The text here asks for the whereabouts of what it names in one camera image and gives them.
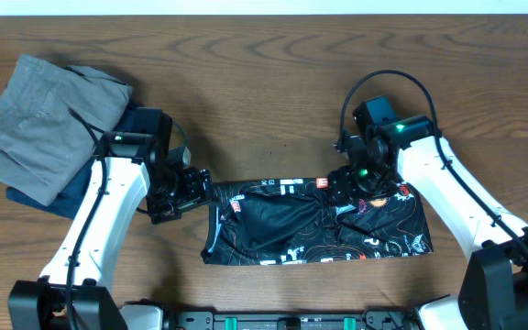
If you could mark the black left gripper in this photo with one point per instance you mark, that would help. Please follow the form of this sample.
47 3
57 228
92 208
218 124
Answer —
200 193

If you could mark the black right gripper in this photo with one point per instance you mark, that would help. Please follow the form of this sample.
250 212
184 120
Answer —
344 183

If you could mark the black patterned sports jersey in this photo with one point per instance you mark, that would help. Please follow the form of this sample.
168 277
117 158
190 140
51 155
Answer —
291 221

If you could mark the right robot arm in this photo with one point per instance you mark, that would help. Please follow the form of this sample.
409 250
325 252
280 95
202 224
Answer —
494 292

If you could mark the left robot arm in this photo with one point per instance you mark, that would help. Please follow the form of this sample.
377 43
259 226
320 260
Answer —
74 290

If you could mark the folded dark blue garment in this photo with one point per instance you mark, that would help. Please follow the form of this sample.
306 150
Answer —
67 202

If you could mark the folded grey shorts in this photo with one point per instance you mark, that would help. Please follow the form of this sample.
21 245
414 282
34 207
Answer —
43 113

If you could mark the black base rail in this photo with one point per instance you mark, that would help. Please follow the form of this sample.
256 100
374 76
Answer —
371 319

